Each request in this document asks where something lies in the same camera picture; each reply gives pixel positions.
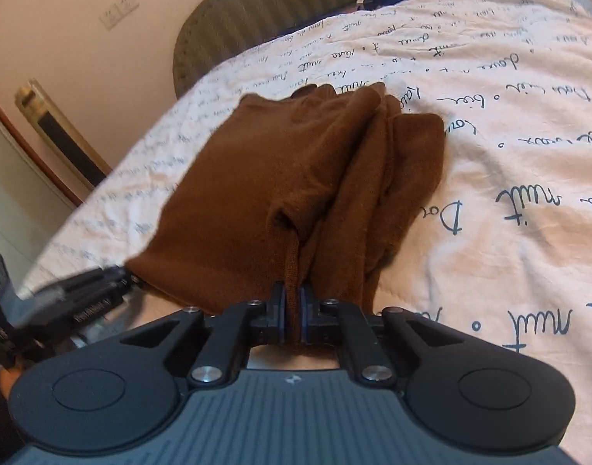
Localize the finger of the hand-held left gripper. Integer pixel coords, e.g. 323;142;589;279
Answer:
59;264;144;301

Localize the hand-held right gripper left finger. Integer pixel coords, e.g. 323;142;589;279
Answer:
119;281;290;389

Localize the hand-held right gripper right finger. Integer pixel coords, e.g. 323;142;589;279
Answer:
298;283;467;389

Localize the brown garment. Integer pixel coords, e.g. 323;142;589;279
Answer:
124;82;447;318

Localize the white script-printed blanket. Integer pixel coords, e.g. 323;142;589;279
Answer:
17;0;592;374

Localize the olive striped headboard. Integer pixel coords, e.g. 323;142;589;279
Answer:
172;0;505;100

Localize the white wall socket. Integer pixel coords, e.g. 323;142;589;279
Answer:
98;0;141;32

